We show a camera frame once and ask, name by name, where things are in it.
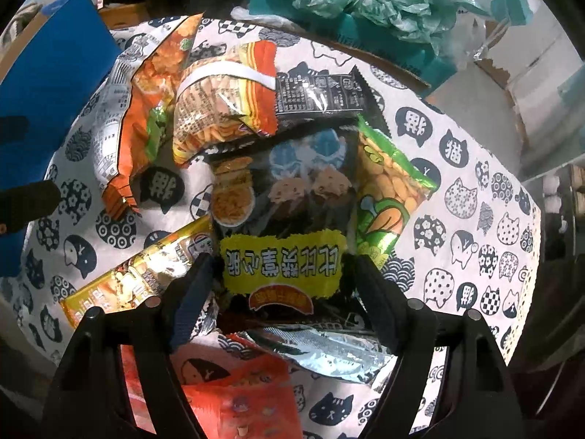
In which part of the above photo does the black white-print snack packet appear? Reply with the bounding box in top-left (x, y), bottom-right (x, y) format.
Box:
top-left (274, 66), bottom-right (389, 133)

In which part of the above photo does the green peanut snack packet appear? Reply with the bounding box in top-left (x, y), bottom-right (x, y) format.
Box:
top-left (354, 114), bottom-right (439, 270)

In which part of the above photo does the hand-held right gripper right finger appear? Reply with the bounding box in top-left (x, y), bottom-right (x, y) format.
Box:
top-left (345, 254), bottom-right (522, 439)

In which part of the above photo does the orange silver snack packet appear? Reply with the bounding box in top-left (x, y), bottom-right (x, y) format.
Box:
top-left (94, 14), bottom-right (204, 213)

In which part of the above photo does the red snack packet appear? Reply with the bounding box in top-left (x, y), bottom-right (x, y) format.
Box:
top-left (121, 343), bottom-right (305, 439)

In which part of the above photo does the silver foil snack packet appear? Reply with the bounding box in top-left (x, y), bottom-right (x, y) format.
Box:
top-left (219, 315), bottom-right (398, 385)

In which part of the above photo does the blue cardboard box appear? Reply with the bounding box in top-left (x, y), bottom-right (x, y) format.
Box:
top-left (0, 0), bottom-right (122, 279)

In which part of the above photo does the golden snack packet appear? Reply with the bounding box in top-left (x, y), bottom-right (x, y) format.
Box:
top-left (59, 215), bottom-right (218, 327)

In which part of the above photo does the white cardboard box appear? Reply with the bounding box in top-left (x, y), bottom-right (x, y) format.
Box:
top-left (427, 18), bottom-right (585, 168)

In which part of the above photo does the orange yellow cracker packet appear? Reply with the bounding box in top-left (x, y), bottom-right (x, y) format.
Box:
top-left (171, 41), bottom-right (279, 168)

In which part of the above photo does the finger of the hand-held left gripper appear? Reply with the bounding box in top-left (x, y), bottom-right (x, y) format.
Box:
top-left (0, 180), bottom-right (62, 234)
top-left (0, 116), bottom-right (30, 154)

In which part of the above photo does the large black yellow-label snack packet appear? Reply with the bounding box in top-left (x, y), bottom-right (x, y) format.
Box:
top-left (205, 116), bottom-right (366, 325)

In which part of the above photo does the cat print tablecloth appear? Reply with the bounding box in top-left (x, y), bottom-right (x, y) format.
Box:
top-left (14, 14), bottom-right (544, 439)

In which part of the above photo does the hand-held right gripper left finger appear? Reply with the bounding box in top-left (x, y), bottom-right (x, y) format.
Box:
top-left (41, 254), bottom-right (218, 439)

